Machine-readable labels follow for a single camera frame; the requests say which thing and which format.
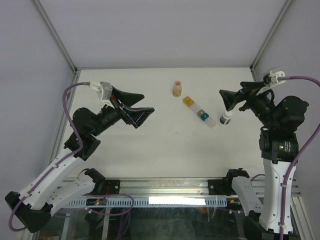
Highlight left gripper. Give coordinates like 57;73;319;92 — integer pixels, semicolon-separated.
90;86;155;137

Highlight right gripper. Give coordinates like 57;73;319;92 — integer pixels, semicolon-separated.
219;80;278;129

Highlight weekly pill organizer strip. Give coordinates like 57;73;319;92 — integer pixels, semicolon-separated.
183;96;216;129

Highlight clear pill bottle yellow pills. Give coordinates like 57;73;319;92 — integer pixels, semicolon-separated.
172;80;182;97

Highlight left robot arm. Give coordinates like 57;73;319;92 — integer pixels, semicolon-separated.
5;82;155;233

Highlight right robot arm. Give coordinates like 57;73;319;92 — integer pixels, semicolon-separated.
219;82;309;240

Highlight white cap dark pill bottle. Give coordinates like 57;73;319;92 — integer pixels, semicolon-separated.
219;111;233;126

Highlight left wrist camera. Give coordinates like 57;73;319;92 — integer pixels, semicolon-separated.
89;81;113;106

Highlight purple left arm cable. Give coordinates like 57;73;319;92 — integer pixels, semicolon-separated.
8;81;91;231

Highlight slotted white cable duct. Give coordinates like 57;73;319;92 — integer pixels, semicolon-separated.
62;196;227;209

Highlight aluminium mounting rail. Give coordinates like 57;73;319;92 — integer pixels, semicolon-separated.
31;177;301;198

